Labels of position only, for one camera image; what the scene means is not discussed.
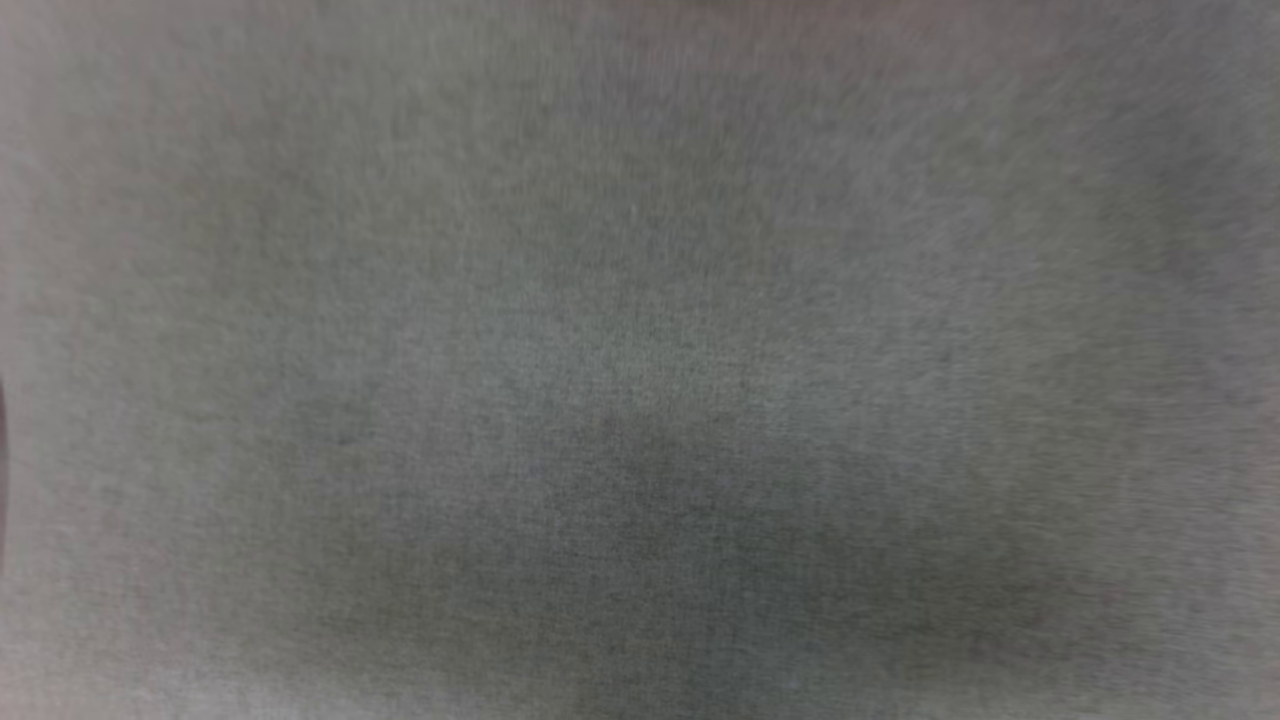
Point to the grey fabric sofa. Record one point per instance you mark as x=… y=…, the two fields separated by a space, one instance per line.
x=640 y=360

